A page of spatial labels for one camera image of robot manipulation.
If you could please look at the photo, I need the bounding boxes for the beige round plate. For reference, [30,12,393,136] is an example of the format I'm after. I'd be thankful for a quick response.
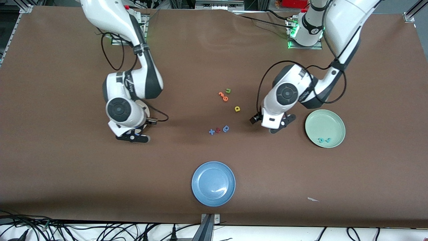
[135,100,150,129]

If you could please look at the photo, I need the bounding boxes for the green round plate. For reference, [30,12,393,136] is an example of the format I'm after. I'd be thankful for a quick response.
[305,109,346,148]

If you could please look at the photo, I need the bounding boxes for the brown table cover sheet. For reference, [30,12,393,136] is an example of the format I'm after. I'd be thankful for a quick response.
[0,5,428,229]

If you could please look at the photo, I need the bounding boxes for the blue round plate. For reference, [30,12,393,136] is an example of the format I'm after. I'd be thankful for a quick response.
[191,161,236,207]

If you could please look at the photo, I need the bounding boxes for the red box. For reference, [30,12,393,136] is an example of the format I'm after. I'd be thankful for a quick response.
[282,0,310,9]

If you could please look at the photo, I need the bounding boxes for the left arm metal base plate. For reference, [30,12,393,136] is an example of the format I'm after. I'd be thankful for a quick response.
[287,16,323,50]

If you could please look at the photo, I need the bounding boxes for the black base cable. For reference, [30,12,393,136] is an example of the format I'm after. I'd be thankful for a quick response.
[234,14,291,30]
[264,9,292,22]

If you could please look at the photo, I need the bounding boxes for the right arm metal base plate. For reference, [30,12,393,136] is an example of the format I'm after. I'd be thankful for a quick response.
[111,14,148,46]

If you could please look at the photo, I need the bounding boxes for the grey metal bracket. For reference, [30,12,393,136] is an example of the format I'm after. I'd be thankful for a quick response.
[201,214,220,225]

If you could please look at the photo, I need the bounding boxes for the aluminium frame rack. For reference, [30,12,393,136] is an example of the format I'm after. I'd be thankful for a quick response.
[169,0,268,10]

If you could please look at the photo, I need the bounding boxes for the black aluminium post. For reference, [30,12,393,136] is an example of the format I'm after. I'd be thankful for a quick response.
[192,214,214,241]

